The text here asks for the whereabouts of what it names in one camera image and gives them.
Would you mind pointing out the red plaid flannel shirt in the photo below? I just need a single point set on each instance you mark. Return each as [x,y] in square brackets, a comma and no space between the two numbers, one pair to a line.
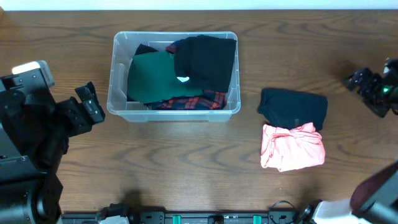
[209,100]

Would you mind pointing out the pink garment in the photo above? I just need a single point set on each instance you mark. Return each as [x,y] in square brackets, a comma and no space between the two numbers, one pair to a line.
[291,149]

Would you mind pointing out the green garment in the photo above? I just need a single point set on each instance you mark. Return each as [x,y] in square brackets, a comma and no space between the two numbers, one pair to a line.
[152,78]

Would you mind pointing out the dark navy garment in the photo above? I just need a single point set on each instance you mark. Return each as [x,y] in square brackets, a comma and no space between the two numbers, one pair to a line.
[290,109]

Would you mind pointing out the clear plastic storage bin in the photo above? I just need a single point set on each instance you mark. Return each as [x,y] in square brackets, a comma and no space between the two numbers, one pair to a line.
[124,47]

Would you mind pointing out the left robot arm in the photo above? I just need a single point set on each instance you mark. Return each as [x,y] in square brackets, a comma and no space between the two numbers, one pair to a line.
[33,200]

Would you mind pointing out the black garment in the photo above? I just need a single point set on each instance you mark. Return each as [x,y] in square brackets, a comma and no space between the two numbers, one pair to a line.
[207,61]

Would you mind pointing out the black cloth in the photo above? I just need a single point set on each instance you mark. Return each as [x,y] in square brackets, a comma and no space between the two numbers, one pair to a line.
[144,49]

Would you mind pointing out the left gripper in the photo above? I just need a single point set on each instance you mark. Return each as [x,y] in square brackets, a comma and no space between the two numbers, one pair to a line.
[76,115]

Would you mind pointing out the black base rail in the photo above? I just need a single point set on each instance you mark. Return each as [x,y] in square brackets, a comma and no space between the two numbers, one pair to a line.
[121,213]

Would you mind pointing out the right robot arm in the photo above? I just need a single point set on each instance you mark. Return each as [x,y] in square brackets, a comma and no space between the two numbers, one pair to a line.
[375,199]

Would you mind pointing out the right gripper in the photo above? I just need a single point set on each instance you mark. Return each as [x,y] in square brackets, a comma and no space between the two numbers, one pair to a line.
[374,80]

